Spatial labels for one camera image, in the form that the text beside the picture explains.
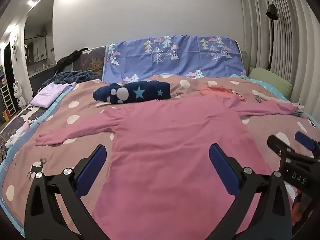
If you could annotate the dark blue fuzzy blanket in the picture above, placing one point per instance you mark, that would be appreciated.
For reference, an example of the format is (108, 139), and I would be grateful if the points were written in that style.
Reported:
(67, 77)

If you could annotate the navy star-print folded garment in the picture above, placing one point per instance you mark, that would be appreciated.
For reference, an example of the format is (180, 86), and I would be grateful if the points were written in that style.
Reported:
(135, 92)

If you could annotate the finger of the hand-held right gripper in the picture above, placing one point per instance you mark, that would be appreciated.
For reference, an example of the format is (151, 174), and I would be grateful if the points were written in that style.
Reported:
(306, 140)
(280, 143)

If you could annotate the white and grey folded garment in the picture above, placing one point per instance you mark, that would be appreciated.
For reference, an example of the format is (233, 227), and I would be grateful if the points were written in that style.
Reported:
(298, 108)

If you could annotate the lavender folded cloth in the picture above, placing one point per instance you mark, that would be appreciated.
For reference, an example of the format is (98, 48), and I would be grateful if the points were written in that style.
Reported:
(51, 93)

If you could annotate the coral folded garment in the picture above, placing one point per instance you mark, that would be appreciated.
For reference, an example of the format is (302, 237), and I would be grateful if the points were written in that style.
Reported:
(217, 90)

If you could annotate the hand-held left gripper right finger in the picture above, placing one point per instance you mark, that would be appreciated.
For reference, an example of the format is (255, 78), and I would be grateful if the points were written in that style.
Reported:
(221, 166)

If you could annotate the black floor lamp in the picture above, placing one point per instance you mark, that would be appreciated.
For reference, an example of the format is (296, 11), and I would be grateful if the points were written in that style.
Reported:
(271, 30)

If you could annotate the black cloth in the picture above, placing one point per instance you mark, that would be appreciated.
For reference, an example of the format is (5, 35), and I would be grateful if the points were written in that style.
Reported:
(68, 58)

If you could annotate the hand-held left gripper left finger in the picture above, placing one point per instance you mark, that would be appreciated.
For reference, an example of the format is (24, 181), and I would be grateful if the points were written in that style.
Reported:
(96, 162)

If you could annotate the white bear figure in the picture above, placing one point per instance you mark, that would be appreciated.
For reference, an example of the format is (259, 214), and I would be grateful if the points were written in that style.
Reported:
(18, 92)

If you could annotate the pink long-sleeve shirt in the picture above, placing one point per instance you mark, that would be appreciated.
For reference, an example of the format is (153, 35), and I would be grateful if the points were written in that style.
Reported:
(172, 150)

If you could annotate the green pillow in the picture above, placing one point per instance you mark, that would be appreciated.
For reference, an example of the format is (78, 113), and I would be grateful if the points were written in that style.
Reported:
(271, 83)

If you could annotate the white ladder shelf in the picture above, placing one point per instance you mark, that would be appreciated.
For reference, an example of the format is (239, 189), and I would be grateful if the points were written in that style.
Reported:
(7, 100)

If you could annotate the white bear wall clock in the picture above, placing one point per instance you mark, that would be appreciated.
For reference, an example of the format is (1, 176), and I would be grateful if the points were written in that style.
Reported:
(14, 46)

